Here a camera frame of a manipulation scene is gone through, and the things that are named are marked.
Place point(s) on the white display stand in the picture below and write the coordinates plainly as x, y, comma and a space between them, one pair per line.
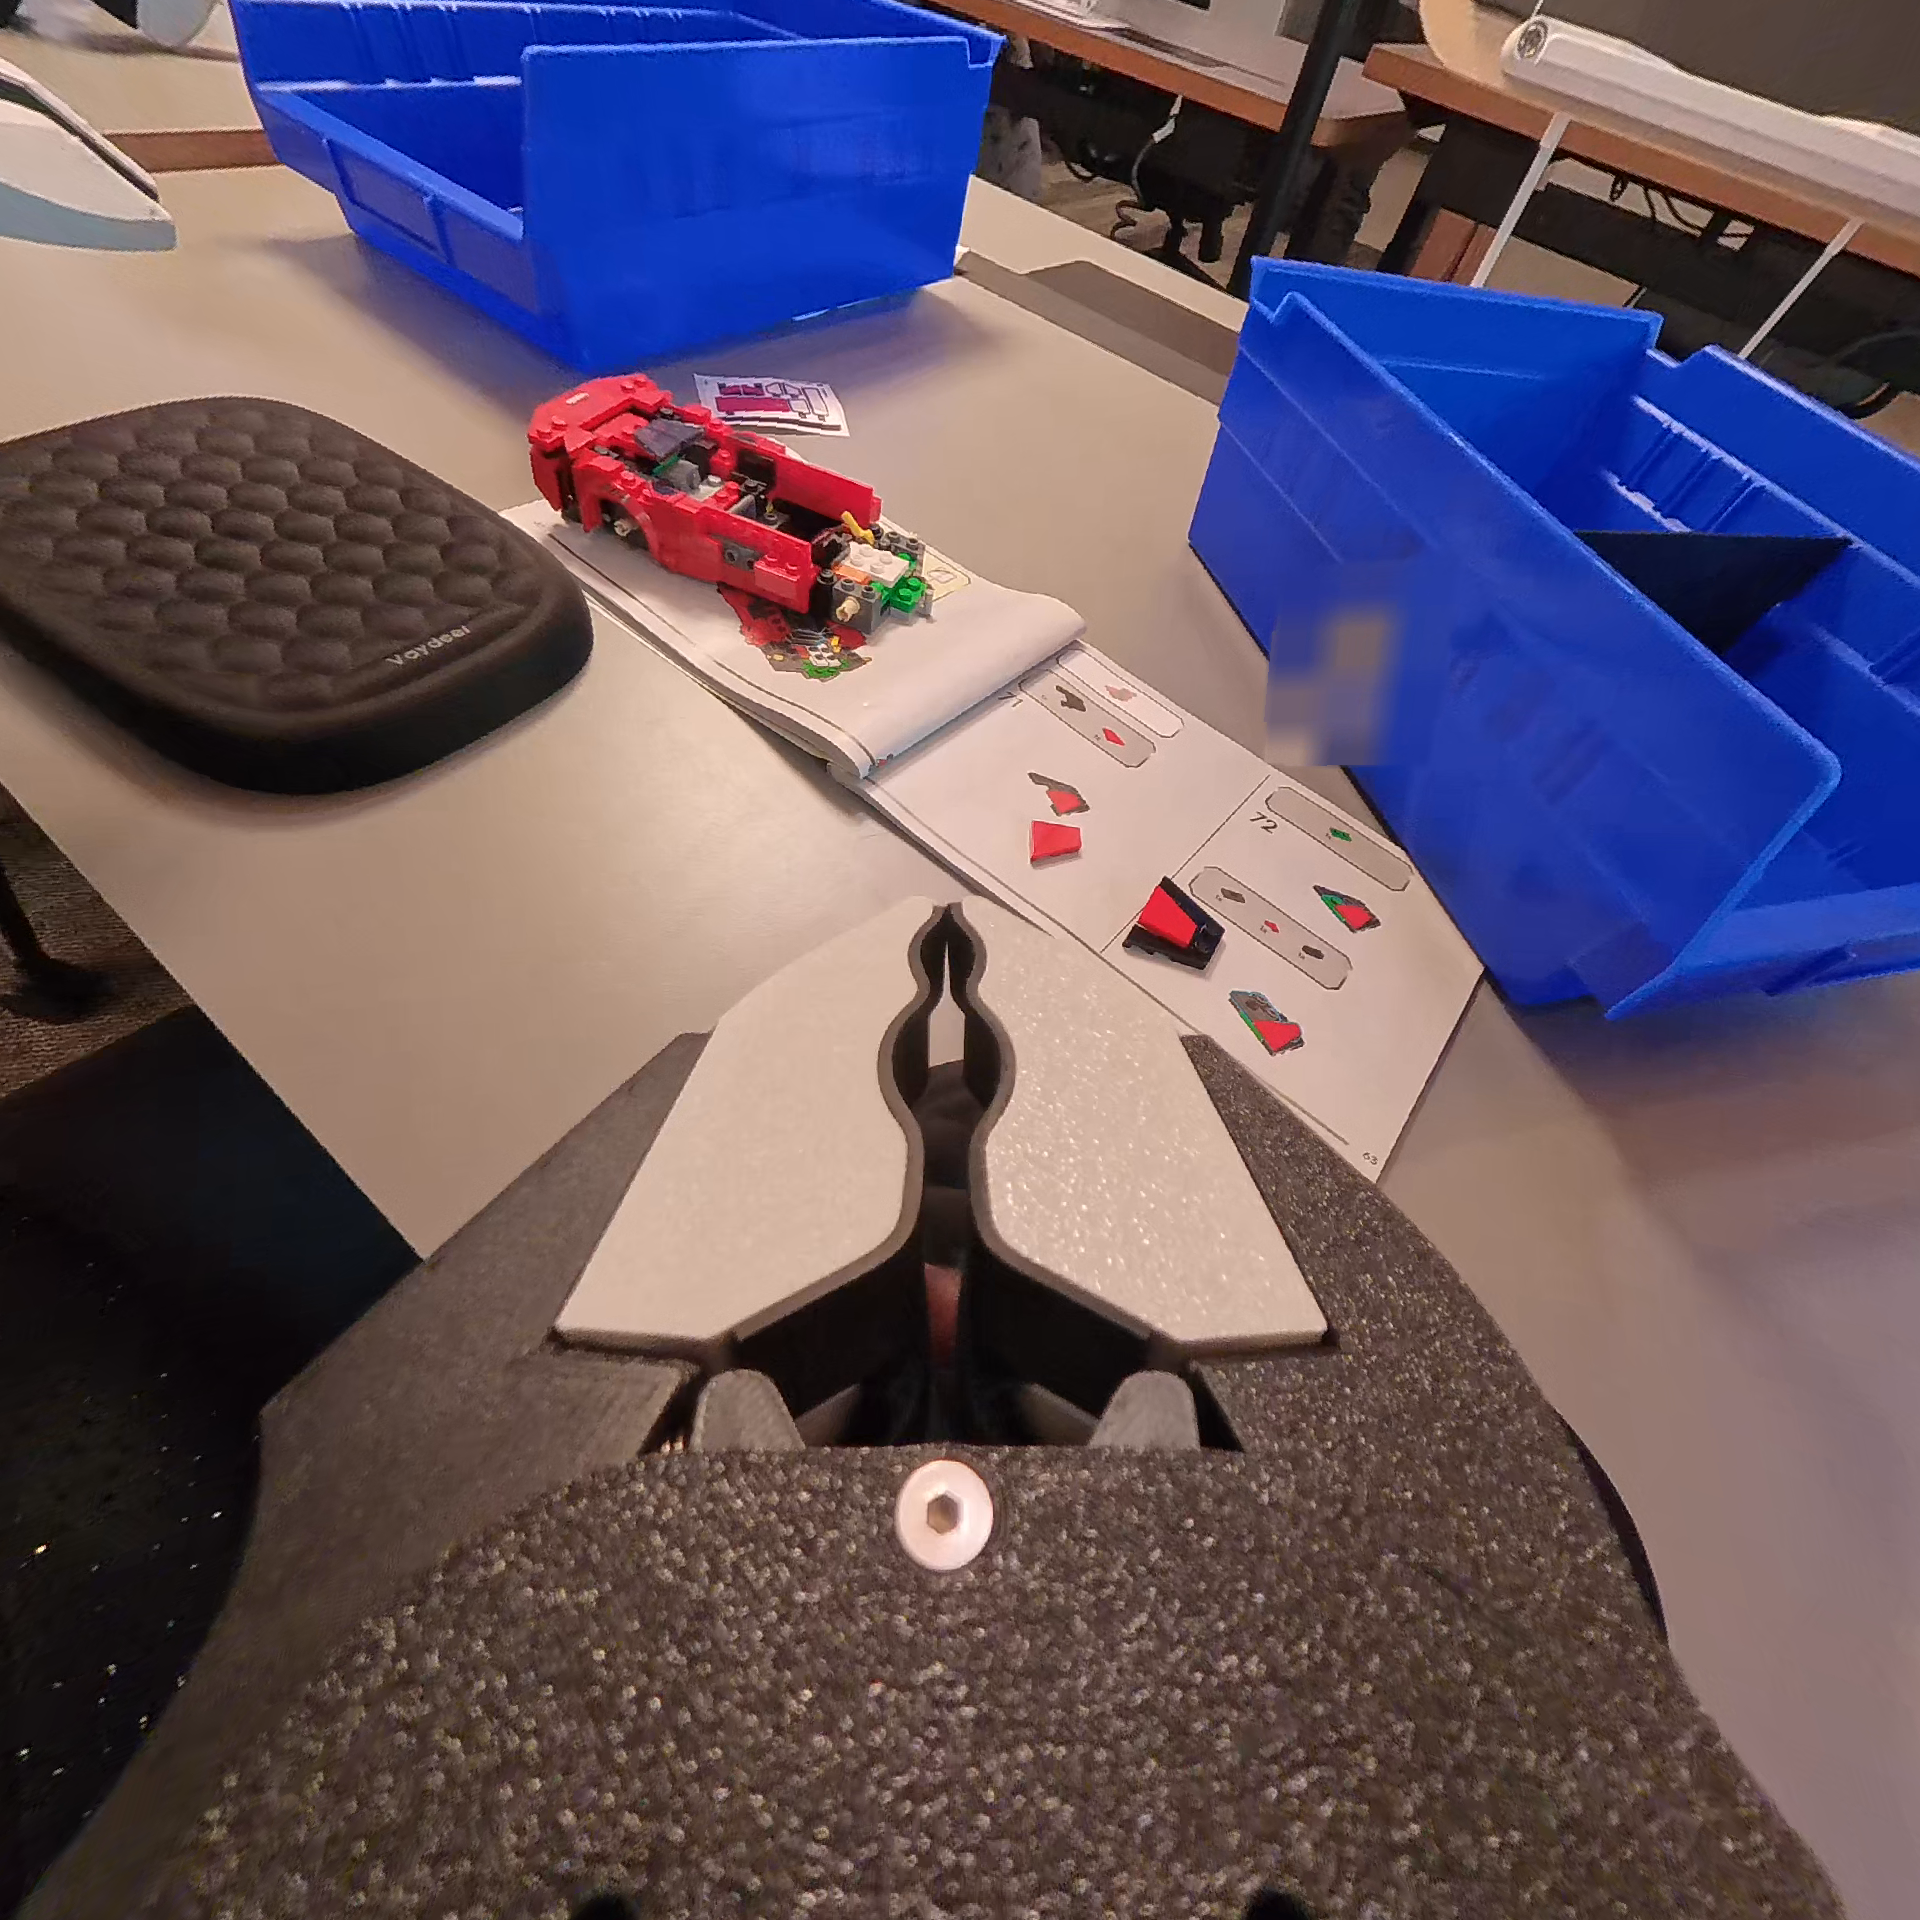
1694, 106

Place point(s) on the blue plastic bin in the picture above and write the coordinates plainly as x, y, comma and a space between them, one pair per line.
722, 182
1576, 781

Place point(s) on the black and red lego piece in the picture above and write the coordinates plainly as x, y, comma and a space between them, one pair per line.
1179, 922

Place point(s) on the black bin divider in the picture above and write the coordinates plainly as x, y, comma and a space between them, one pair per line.
1710, 586

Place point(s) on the red lego car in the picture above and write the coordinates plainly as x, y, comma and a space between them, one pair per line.
675, 480

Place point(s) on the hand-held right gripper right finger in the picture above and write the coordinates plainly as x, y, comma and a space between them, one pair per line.
1126, 1171

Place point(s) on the black tripod pole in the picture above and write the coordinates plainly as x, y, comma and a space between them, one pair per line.
1300, 136

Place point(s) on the black padded wrist rest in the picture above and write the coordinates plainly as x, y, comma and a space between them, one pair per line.
270, 586

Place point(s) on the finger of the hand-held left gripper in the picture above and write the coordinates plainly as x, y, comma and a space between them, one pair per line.
189, 24
76, 202

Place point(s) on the lego sticker sheet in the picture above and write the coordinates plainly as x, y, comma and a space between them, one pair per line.
773, 403

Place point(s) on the black office chair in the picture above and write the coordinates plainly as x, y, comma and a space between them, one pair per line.
1200, 173

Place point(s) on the lego instruction booklet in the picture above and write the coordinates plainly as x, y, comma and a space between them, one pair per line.
974, 662

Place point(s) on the red lego wedge piece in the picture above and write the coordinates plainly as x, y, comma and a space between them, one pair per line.
1058, 843

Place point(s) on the wooden desk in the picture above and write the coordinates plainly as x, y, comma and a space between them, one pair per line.
1652, 143
1200, 59

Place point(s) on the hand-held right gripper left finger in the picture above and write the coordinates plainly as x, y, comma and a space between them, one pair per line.
781, 1171

